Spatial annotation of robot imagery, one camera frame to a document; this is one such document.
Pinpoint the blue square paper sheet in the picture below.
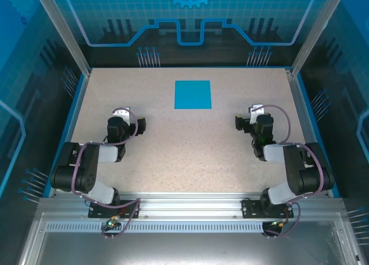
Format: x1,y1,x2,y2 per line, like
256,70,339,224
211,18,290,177
174,80,213,109

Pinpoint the blue table edge strip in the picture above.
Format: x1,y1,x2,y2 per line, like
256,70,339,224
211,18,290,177
43,73,91,198

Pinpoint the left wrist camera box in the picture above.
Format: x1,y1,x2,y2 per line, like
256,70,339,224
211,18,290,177
112,106,132,123

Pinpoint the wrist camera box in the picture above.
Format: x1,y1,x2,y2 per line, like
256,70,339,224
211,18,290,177
112,106,132,123
250,103,266,123

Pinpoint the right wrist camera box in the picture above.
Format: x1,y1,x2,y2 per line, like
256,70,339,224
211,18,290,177
250,103,266,123

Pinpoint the aluminium side rail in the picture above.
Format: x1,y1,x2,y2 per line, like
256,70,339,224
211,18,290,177
285,68,329,196

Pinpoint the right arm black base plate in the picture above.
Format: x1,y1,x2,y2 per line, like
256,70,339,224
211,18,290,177
241,197,295,219

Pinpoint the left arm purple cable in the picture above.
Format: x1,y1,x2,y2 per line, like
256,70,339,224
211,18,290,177
70,107,142,239

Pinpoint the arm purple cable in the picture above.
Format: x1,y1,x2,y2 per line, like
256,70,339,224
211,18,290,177
250,104,328,239
70,107,142,239

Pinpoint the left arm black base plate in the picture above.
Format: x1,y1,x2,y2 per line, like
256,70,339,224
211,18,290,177
88,199,141,219

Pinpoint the aluminium frame rail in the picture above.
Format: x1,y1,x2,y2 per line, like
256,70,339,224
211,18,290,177
37,191,344,219

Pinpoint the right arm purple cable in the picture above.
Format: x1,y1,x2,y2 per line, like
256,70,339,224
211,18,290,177
250,104,328,239

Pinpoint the cable connector with green light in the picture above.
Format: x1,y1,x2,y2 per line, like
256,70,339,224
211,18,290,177
268,218,290,229
105,215,121,229

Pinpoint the slotted cable duct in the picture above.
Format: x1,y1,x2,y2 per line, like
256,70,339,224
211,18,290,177
46,223,266,231

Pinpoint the aluminium frame post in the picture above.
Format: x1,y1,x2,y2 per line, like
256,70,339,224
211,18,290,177
31,0,92,77
291,0,348,77

